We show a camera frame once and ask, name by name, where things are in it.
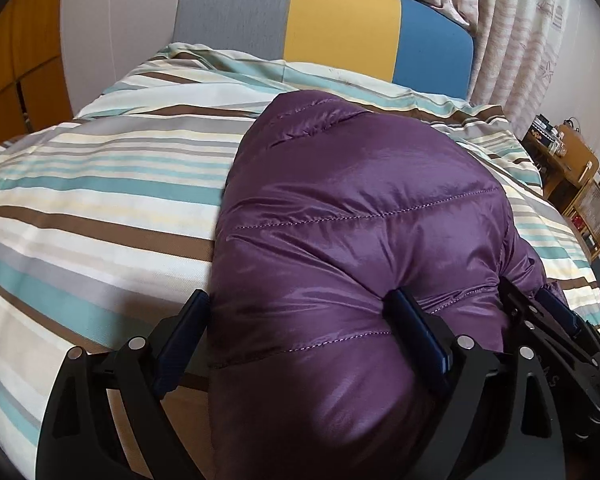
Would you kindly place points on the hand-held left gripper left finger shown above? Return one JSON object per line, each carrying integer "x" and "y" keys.
{"x": 182, "y": 330}

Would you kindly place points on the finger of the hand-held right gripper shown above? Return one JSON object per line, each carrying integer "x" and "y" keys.
{"x": 562, "y": 312}
{"x": 530, "y": 317}

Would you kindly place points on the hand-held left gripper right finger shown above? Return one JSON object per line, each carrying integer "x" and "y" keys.
{"x": 422, "y": 330}

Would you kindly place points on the purple puffer jacket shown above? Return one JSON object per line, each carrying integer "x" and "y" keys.
{"x": 355, "y": 210}

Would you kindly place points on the wooden shelf unit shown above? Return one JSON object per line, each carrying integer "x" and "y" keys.
{"x": 580, "y": 170}

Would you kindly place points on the striped duvet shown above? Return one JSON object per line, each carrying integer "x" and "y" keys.
{"x": 105, "y": 185}

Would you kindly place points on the dark patterned box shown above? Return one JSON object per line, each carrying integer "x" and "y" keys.
{"x": 542, "y": 132}

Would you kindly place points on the pink striped curtain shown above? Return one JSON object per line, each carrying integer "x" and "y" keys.
{"x": 520, "y": 35}

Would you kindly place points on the grey yellow blue headboard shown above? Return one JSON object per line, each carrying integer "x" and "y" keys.
{"x": 340, "y": 25}

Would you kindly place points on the orange wooden wardrobe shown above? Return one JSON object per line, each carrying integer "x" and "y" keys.
{"x": 15, "y": 60}

